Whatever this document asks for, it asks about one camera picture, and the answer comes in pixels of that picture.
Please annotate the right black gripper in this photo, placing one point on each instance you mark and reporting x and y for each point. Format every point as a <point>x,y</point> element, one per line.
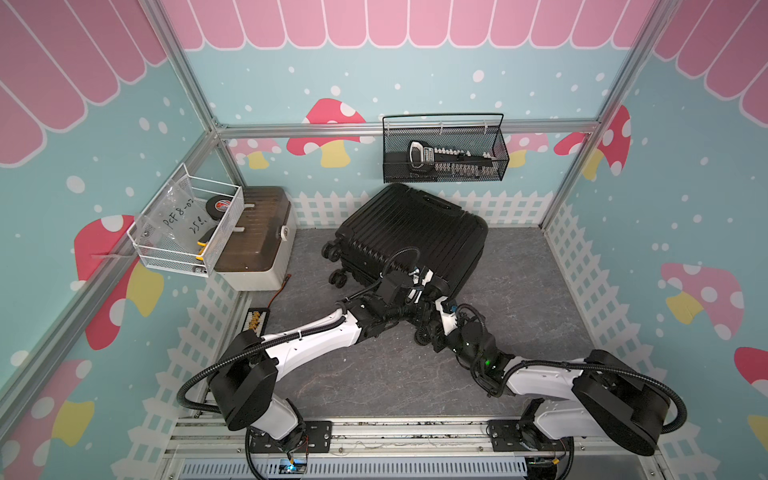
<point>439,338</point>

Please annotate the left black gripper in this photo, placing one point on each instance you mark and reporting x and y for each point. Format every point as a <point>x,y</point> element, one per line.
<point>424,307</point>

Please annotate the black hard-shell suitcase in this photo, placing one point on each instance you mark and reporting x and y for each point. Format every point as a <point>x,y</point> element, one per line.
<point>404,228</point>

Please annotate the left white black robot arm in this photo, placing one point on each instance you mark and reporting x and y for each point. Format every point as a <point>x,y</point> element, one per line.
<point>240,385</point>

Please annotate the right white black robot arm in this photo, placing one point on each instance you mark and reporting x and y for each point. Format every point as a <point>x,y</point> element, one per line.
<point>598,395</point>

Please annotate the socket wrench set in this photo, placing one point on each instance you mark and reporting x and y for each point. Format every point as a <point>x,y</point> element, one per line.
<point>426,159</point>

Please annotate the black connector board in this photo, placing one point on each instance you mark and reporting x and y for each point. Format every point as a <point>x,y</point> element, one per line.
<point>255,320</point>

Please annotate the beige box brown lid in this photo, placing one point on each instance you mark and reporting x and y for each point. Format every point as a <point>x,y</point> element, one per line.
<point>257,253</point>

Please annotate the small green circuit board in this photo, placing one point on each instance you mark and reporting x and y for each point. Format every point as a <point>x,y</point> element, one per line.
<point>292,467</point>

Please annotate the yellow black tool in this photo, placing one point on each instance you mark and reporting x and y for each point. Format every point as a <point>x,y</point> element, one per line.
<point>202,248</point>

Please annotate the black tape roll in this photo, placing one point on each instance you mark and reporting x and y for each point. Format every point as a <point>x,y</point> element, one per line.
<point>217,206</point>

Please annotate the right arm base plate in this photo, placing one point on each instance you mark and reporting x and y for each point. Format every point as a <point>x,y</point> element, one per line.
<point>509,435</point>

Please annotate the black wire mesh basket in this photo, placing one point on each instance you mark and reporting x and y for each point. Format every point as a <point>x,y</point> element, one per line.
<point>443,147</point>

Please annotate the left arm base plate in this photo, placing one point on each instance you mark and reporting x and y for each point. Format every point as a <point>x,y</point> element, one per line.
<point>314,438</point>

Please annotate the clear plastic wall bin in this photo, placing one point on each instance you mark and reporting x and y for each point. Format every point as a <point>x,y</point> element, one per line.
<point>166,232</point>

